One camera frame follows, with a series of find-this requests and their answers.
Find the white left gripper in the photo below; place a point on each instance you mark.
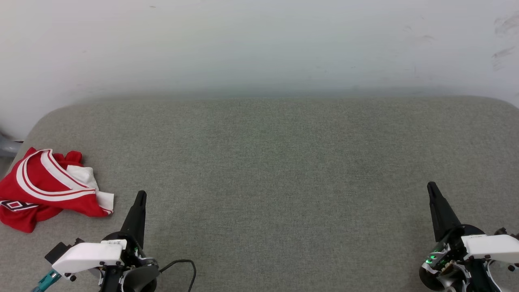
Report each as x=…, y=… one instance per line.
x=87, y=255

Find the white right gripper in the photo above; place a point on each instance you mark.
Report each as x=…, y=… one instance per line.
x=492, y=247

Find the red and white shirt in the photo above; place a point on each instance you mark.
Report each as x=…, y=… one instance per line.
x=36, y=182

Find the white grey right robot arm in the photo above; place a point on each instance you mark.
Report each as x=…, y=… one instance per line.
x=446, y=275

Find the white paper label tag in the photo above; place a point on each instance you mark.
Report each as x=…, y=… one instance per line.
x=114, y=243

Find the grey fabric sofa seat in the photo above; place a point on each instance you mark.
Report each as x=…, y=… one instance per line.
x=275, y=182

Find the grey rounded metal part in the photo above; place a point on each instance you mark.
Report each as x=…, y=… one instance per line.
x=7, y=147

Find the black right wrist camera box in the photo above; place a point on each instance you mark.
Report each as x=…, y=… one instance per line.
x=507, y=233

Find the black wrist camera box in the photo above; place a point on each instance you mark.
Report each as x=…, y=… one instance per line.
x=56, y=252
x=507, y=233

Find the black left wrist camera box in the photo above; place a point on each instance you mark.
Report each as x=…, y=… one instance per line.
x=56, y=252

